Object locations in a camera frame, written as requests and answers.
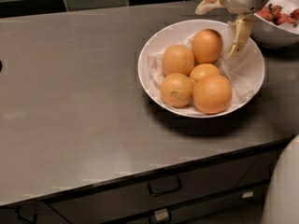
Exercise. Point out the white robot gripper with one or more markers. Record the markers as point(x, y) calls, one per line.
point(239, 27)

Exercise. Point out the white paper bowl liner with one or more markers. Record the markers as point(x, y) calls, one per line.
point(239, 78)

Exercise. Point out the white bowl with strawberries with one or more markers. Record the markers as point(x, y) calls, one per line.
point(276, 37)

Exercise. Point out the small middle orange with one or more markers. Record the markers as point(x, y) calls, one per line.
point(203, 70)

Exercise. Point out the white bowl with oranges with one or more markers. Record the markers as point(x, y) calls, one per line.
point(249, 69)

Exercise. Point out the front right large orange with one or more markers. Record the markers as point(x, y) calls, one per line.
point(212, 94)

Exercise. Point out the red strawberries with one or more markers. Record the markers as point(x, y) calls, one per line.
point(276, 15)

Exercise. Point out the dark right drawer front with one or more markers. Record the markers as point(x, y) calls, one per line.
point(260, 170)

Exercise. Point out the dark drawer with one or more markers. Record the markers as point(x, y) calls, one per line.
point(260, 170)
point(123, 203)
point(30, 213)
point(205, 206)

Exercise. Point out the dark lower drawer front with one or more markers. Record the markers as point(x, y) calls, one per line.
point(205, 206)

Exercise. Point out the dark upper drawer front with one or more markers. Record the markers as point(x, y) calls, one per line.
point(123, 203)

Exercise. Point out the dark left drawer front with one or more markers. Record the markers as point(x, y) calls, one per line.
point(30, 213)

